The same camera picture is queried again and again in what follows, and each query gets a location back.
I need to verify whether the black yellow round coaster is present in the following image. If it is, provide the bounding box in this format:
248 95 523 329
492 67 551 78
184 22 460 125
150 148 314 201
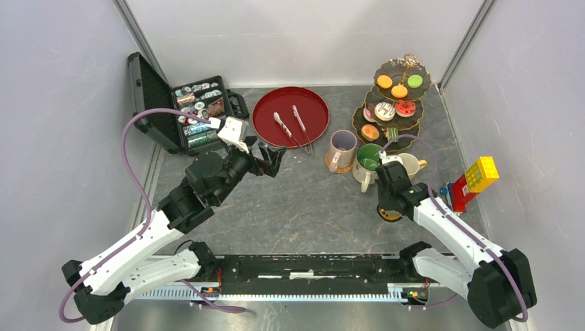
377 205 403 223

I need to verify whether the yellow cream mug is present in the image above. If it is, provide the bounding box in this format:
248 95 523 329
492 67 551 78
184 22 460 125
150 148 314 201
398 153 428 179

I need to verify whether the green mug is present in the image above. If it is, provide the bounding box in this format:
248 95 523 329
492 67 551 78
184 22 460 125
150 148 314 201
352 143 381 193

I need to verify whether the woven coaster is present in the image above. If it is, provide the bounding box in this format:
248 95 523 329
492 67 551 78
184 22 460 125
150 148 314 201
324 153 355 174

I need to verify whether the layered green cake slice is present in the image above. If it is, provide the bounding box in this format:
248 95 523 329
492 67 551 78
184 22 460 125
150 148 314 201
385 127 399 143

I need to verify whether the orange fruit tart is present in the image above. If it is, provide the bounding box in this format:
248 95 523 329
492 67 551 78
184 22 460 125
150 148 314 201
361 124 380 141

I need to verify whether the pink beige mug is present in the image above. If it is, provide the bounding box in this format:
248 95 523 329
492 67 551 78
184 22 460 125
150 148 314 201
328 130 357 173

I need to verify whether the white sprinkled donut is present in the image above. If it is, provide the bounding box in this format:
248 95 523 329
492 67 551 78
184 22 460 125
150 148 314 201
374 101 396 121

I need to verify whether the orange macaron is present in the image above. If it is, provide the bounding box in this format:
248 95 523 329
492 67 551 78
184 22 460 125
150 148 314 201
390 83 408 99
376 74 393 89

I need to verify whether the green macaron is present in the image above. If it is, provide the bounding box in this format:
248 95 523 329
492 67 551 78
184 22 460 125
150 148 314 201
407 74 424 89

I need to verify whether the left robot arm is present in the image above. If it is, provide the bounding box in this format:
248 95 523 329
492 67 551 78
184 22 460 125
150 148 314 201
61 142 286 325

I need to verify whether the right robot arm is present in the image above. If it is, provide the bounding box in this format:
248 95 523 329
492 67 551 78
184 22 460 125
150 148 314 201
376 161 537 328

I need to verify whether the three-tier gold dessert stand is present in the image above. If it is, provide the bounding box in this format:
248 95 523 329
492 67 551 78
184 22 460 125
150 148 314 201
352 53 431 152

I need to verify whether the black open case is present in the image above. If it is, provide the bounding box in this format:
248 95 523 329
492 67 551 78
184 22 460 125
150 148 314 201
127 52 249 157

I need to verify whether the red yellow block toy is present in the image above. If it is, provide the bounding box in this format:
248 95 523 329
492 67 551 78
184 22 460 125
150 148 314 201
439 156 499 214

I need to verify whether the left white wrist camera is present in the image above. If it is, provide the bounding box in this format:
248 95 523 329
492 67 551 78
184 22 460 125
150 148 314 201
217 117 250 154

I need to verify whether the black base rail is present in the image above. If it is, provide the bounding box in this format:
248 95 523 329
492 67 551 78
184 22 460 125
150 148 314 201
182 241 445 303

